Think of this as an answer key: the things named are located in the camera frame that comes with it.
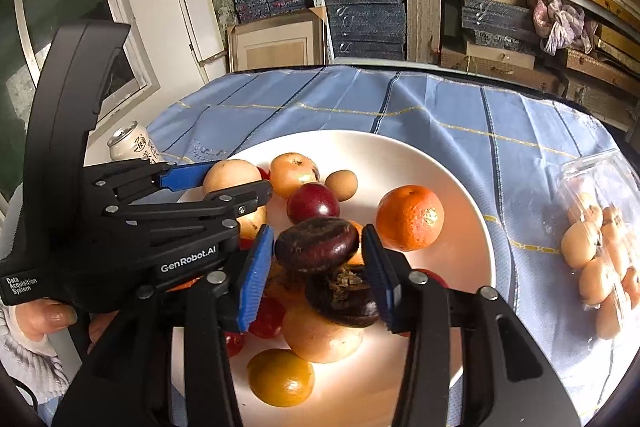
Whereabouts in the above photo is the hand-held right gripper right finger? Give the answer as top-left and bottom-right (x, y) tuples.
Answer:
(361, 223), (581, 427)

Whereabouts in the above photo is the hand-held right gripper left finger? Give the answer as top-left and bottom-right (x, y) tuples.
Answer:
(52, 223), (276, 427)

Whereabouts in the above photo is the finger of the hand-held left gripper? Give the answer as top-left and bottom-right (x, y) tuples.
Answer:
(102, 179), (274, 234)
(82, 158), (217, 204)

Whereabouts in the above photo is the tan purple-striped pepino melon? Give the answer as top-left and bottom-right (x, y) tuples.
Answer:
(202, 158), (268, 239)

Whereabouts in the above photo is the dark purple water chestnut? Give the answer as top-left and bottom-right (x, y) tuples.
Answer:
(305, 266), (381, 329)
(274, 217), (361, 275)

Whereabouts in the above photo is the large orange mandarin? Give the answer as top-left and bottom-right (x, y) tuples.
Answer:
(376, 185), (446, 253)

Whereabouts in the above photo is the brown round fruit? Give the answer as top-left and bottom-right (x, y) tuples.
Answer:
(325, 170), (359, 202)

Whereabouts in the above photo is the white round plate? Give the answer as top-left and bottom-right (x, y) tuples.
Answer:
(170, 129), (497, 427)

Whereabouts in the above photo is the person's left forearm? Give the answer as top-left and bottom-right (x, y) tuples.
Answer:
(0, 304), (71, 410)

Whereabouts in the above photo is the pile of tan round fruits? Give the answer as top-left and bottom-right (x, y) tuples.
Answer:
(560, 192), (640, 340)

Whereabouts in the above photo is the person's left hand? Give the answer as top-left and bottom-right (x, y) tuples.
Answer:
(14, 298), (119, 354)

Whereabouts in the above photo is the pinkish orange fruit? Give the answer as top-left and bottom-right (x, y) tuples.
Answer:
(346, 221), (366, 267)

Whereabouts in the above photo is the pale orange round fruit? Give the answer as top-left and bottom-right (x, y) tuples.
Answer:
(270, 153), (321, 198)

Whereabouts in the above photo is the cream beverage can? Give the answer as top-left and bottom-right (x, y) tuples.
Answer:
(108, 121), (163, 164)

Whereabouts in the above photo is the dark red plum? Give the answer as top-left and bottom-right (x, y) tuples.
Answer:
(286, 183), (341, 224)

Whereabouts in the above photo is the large pale peach fruit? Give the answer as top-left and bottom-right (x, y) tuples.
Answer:
(281, 299), (364, 364)

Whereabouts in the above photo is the white door panel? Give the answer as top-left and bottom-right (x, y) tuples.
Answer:
(169, 0), (228, 68)

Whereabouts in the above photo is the tall stack of dark blue boxes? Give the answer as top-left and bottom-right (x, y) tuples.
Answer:
(322, 0), (407, 62)

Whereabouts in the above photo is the upright corrugated cardboard box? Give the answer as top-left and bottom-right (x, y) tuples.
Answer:
(405, 0), (443, 62)

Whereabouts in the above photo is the short stack of dark blue boxes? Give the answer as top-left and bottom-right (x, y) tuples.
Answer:
(460, 0), (533, 52)

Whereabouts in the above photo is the pink plastic bag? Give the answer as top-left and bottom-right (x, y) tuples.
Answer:
(527, 0), (598, 56)

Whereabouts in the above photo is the cardboard box frame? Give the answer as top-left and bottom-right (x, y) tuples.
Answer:
(227, 6), (328, 72)

